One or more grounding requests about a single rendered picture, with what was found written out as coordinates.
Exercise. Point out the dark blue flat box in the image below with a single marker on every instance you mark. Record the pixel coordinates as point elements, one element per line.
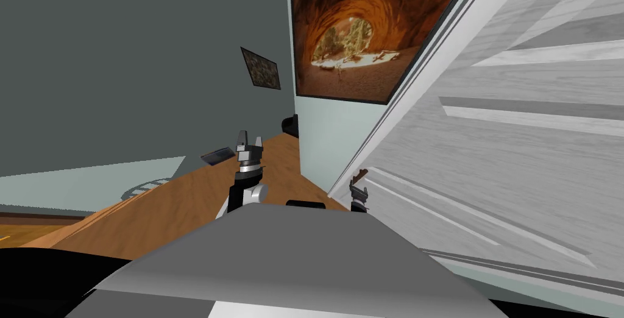
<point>218,156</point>

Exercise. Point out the black rounded object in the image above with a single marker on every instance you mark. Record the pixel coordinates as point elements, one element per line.
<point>290,126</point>

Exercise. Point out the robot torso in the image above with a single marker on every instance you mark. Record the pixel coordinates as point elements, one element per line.
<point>292,259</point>

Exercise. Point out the white panelled door leaf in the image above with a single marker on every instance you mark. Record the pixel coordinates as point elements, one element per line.
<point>502,162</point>

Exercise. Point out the large orange cave picture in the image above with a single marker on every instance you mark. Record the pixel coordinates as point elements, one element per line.
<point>360,30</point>

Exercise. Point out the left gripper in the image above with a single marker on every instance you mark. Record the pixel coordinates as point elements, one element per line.
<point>249,154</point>

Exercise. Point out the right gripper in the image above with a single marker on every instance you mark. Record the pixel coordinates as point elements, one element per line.
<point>358,195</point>

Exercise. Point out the small dark framed picture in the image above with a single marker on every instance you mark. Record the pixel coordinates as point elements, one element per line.
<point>262,68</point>

